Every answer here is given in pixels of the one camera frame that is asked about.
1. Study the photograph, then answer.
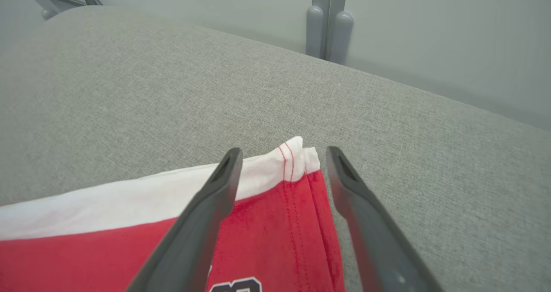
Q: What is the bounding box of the grey rounded post cylinder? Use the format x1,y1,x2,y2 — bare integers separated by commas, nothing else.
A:
329,10,354,65
306,6,325,59

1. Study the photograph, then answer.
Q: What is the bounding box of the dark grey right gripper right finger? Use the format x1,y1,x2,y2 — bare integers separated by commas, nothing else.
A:
326,146,444,292

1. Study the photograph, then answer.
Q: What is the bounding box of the grey metal frame strut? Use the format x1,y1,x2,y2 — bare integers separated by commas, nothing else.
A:
15,0,102,20

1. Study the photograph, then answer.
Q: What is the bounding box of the red white printed garment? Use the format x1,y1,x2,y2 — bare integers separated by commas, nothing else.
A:
0,136,346,292

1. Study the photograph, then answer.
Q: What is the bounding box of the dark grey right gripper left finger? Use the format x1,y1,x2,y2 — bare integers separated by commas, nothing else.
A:
127,148,244,292

